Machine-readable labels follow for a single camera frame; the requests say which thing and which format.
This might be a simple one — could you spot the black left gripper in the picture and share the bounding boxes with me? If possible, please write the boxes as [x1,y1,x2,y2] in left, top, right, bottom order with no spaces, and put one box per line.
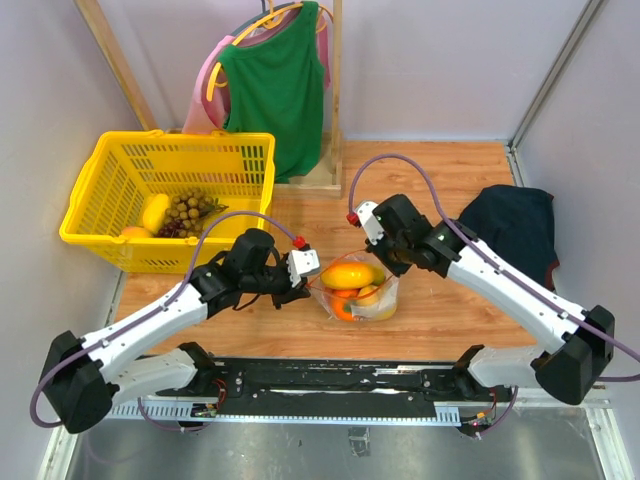
[242,252,312,310]

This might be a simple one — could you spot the orange persimmon toy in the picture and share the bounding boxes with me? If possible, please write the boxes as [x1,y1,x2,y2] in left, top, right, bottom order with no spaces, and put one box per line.
[329,289,359,322]

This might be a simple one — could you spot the green yellow mango toy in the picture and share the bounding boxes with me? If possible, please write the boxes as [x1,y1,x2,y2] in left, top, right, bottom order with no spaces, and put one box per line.
[369,265,386,287]

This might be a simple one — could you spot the orange bell pepper toy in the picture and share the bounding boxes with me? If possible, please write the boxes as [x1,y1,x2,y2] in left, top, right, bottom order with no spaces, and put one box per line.
[320,262,376,290]

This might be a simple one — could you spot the clear orange zip bag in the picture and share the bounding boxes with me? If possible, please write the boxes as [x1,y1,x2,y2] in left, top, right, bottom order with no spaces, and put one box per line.
[307,250,399,323]

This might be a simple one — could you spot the yellow orange round fruit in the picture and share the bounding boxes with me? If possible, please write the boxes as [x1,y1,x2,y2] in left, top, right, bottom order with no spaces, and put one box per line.
[353,284,380,307]

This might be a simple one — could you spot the yellow lemon toy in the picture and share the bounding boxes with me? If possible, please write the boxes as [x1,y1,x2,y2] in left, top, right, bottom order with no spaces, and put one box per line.
[369,304,397,321]

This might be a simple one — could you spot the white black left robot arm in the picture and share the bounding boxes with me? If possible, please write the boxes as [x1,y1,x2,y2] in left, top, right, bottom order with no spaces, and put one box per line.
[34,228,320,434]

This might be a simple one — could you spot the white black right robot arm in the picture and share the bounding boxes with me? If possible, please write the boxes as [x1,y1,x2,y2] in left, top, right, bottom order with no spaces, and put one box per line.
[352,194,615,405]

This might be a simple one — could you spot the green tank top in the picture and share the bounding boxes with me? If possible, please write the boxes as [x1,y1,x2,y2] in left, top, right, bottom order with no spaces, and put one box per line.
[219,1,325,183]

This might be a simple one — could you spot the wooden clothes rack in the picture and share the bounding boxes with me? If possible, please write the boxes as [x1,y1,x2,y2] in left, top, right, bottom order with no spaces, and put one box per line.
[75,1,345,198]

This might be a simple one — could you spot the dark navy cloth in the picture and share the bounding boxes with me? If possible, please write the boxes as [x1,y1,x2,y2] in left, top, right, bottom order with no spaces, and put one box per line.
[458,185,560,291]

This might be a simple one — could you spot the green grape bunch toy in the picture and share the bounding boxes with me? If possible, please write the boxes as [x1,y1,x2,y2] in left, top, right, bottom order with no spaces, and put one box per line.
[163,190,228,238]

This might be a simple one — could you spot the dark purple grape bunch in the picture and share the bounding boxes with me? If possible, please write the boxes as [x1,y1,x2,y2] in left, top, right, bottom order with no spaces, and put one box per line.
[155,220,183,238]

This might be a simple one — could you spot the peach toy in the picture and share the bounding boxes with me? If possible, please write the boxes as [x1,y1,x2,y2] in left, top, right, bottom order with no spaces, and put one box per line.
[120,226,154,239]

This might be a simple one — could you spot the pink shirt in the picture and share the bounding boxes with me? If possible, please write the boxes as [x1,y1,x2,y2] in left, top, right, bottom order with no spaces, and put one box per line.
[182,16,331,134]

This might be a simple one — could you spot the yellow clothes hanger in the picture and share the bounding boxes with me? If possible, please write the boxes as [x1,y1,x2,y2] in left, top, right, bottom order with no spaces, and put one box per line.
[206,0,334,104]

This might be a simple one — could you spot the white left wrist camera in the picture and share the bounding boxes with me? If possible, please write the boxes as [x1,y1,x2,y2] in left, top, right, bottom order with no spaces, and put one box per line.
[286,236,321,287]

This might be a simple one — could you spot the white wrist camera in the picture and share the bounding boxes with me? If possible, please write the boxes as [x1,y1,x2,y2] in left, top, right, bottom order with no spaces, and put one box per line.
[347,201,385,245]
[286,236,321,287]

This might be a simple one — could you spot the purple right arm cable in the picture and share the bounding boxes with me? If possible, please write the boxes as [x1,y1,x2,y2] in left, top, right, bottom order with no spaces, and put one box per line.
[347,153,640,434]

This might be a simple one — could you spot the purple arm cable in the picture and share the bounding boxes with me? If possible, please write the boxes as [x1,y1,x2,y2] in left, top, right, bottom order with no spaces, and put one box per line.
[347,153,640,434]
[29,210,301,432]

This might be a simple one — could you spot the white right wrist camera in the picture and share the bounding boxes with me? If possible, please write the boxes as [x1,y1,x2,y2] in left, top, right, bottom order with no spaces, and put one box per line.
[347,201,385,245]

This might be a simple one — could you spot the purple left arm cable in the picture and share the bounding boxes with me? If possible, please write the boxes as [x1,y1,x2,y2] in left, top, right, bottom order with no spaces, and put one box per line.
[29,210,301,432]

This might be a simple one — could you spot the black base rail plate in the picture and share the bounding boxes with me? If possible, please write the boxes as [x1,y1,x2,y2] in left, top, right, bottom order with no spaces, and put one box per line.
[134,355,516,416]

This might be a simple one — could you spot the aluminium frame post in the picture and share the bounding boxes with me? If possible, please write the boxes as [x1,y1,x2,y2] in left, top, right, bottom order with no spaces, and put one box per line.
[510,0,609,147]

